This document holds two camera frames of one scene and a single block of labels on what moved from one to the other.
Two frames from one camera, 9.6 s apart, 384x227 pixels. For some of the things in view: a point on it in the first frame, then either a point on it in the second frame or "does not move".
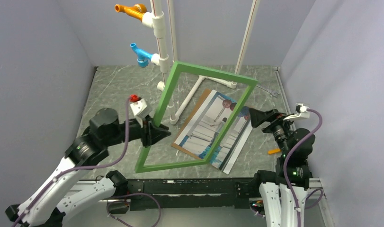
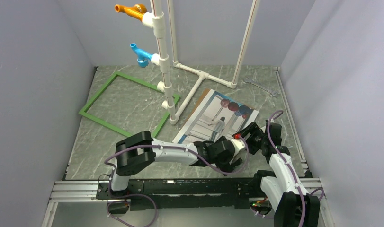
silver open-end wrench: (273, 95) does not move
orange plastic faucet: (137, 11) does not move
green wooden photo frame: (202, 72) to (83, 111)
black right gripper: (259, 117) to (253, 128)
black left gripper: (150, 134) to (226, 166)
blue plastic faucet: (143, 56) does not move
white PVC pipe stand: (155, 19) does not move
